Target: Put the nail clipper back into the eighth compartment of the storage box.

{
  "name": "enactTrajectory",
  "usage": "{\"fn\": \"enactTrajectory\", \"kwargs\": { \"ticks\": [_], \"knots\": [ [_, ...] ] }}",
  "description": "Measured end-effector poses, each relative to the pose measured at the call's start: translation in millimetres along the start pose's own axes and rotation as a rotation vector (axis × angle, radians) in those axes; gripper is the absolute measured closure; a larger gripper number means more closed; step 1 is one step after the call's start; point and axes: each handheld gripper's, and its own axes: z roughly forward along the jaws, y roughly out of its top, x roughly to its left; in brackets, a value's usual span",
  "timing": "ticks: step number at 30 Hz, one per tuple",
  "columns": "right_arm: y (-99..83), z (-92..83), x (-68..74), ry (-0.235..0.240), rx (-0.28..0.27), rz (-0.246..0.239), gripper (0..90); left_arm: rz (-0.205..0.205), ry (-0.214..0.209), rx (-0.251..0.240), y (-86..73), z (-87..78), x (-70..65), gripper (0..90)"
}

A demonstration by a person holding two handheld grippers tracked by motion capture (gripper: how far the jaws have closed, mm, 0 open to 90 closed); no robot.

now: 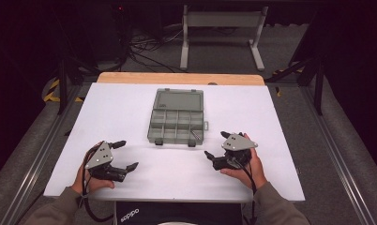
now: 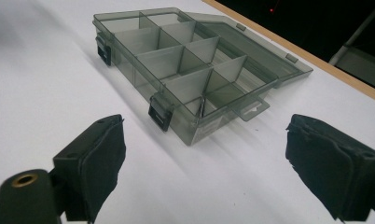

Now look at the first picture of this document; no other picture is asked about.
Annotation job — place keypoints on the white table board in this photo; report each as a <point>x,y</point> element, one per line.
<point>114,103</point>

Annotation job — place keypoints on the person's black logo clothing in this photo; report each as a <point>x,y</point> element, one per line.
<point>183,212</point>

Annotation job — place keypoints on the grey plastic compartment box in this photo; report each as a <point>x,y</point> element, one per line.
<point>176,117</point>

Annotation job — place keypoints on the aluminium floor rail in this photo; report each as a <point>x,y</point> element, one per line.
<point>339,162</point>
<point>36,162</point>

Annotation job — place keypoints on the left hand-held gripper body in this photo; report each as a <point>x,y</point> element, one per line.
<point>99,157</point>

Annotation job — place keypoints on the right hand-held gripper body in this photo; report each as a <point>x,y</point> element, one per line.
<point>238,143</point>

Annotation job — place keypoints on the white metal stand frame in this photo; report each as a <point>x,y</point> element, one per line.
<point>222,19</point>

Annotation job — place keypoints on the yellow black hazard tape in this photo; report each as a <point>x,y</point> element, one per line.
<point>278,90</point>
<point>52,90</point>

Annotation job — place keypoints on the black metal stand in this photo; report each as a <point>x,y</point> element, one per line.
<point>318,84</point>
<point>63,81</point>

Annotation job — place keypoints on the person's left hand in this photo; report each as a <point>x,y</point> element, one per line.
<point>78,181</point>

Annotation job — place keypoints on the person's right hand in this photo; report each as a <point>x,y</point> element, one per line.
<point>258,172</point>

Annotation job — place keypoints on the wooden table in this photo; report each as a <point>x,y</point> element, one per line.
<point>177,78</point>

